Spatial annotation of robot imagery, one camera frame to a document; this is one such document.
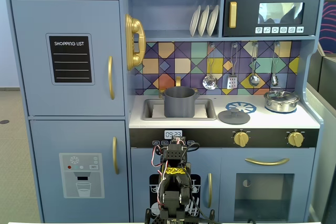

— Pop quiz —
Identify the steel slotted spatula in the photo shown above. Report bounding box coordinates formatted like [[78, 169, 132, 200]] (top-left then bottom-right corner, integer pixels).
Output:
[[227, 42, 239, 90]]

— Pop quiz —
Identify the black cable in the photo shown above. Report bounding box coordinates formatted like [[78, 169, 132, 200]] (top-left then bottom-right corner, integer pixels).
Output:
[[194, 202, 211, 221]]

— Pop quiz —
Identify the black microwave door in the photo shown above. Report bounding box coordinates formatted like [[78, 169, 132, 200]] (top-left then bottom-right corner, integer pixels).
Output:
[[222, 0, 321, 37]]

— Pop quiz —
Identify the gold oven handle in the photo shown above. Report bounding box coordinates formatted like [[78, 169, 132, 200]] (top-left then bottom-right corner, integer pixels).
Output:
[[244, 157, 290, 166]]

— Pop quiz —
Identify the blue dishwasher door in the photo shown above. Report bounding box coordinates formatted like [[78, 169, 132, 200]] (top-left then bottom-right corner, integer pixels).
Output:
[[130, 147, 221, 222]]

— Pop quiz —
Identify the gray cooking pot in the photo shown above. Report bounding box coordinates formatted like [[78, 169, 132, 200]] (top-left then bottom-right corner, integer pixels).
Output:
[[160, 86, 201, 118]]

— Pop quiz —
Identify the gold curved door handle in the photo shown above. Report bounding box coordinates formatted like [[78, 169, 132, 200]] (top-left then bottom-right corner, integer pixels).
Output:
[[112, 136, 120, 175], [207, 173, 213, 209], [107, 56, 116, 101]]

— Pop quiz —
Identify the white plate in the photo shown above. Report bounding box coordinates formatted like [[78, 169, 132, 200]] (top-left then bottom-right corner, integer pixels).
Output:
[[206, 4, 220, 37], [198, 5, 210, 38], [189, 5, 202, 38]]

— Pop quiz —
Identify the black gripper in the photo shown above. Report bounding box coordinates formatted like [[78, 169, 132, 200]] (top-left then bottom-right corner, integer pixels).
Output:
[[153, 136, 186, 167]]

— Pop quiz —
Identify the steel pot with lid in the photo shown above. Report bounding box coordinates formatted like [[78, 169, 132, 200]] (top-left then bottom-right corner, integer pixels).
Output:
[[264, 90, 300, 113]]

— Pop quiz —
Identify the blue toy kitchen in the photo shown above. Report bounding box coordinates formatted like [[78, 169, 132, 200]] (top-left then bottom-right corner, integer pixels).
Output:
[[5, 0, 326, 223]]

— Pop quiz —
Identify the steel skimmer spoon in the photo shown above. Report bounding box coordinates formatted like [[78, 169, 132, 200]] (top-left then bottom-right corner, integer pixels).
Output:
[[202, 42, 218, 91]]

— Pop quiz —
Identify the gold microwave handle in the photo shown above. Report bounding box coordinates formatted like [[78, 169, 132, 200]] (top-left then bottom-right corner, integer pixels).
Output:
[[228, 1, 238, 29]]

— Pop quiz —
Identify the blue oven door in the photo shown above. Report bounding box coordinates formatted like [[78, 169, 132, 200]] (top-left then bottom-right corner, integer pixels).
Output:
[[220, 148, 316, 222]]

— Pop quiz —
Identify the gold toy faucet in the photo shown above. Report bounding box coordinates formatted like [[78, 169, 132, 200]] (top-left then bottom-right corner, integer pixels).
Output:
[[158, 76, 200, 99]]

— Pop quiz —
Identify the blue shopping list fridge door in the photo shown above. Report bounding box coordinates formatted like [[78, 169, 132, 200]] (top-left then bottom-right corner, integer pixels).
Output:
[[10, 0, 125, 116]]

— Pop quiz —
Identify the gold toy telephone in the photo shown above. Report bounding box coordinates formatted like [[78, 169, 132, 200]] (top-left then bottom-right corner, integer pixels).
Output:
[[124, 13, 146, 71]]

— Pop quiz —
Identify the gold stove knob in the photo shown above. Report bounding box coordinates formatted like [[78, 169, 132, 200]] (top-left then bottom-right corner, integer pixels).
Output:
[[287, 131, 305, 148], [233, 131, 250, 148]]

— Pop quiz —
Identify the blue ice dispenser fridge door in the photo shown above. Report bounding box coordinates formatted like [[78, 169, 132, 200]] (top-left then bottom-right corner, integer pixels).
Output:
[[29, 119, 131, 223]]

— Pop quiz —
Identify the gray sink basin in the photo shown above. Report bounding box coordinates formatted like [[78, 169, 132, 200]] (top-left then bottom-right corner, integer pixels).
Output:
[[142, 98, 217, 121]]

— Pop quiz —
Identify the steel ladle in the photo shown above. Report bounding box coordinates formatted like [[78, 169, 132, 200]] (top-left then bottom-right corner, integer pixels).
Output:
[[248, 41, 260, 87]]

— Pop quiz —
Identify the gray round pot lid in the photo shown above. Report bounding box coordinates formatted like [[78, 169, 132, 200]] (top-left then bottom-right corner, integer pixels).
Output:
[[217, 108, 251, 125]]

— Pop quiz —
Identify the steel whisk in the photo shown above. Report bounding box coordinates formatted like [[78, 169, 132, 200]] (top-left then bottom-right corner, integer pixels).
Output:
[[270, 41, 281, 87]]

